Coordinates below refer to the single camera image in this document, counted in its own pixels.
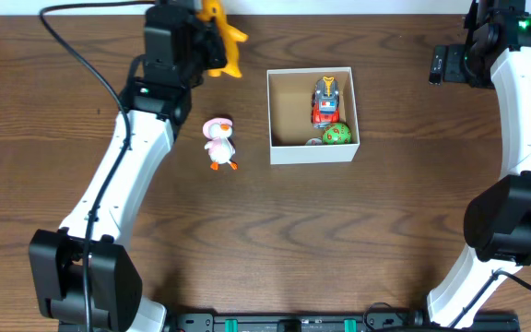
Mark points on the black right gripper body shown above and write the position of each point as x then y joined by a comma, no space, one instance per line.
464,65

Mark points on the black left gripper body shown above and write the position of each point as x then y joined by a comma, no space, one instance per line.
217,41

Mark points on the yellow duck toy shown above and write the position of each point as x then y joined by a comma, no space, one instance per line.
213,9

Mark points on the white duck toy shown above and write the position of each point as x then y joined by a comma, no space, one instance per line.
218,132

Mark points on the red toy truck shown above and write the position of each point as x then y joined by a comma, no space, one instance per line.
325,102

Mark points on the green ball with red symbols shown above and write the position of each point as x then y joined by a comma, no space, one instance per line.
337,134

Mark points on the wooden rattle drum toy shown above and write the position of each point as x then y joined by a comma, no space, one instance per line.
314,142

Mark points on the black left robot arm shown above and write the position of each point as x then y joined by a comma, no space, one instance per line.
83,275

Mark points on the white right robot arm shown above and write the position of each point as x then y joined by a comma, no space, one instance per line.
497,223

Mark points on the white cardboard box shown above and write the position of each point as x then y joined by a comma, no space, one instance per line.
289,100

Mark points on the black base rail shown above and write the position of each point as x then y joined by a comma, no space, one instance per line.
380,320

